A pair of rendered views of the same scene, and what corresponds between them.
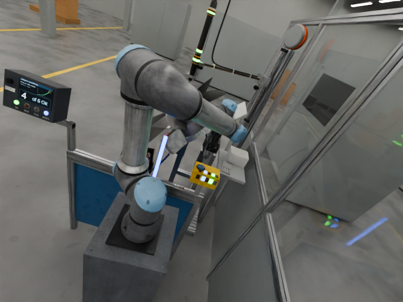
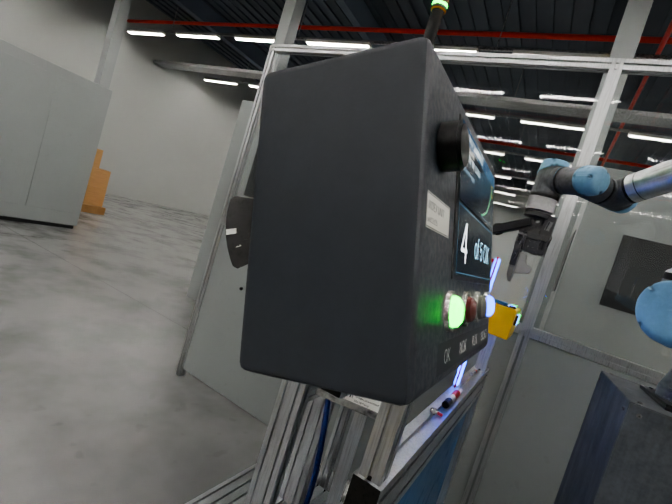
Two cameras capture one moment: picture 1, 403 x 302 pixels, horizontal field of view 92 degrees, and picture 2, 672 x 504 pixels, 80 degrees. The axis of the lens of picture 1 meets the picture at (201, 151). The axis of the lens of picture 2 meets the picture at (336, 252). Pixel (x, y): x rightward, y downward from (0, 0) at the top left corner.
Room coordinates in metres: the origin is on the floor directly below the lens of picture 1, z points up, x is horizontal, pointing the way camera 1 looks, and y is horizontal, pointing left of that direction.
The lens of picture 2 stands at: (0.67, 1.21, 1.15)
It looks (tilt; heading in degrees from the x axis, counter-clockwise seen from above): 3 degrees down; 305
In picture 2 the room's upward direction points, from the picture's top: 17 degrees clockwise
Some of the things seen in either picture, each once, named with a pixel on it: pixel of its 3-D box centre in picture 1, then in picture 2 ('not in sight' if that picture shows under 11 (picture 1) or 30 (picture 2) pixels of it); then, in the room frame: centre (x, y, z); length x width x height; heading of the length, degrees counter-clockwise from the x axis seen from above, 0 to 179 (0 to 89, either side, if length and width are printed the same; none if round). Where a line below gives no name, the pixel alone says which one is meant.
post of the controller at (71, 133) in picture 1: (71, 136); (396, 403); (0.85, 0.74, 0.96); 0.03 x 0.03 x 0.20; 6
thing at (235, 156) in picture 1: (237, 155); not in sight; (1.51, -0.31, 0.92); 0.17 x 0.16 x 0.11; 96
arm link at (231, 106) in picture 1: (225, 112); (550, 180); (0.90, -0.03, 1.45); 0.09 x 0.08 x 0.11; 145
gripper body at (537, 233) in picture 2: (214, 139); (534, 233); (0.90, -0.04, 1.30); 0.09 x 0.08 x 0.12; 6
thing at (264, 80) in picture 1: (263, 80); not in sight; (1.67, -0.23, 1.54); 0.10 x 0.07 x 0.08; 131
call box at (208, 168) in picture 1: (204, 175); (496, 319); (0.93, -0.08, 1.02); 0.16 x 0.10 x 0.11; 96
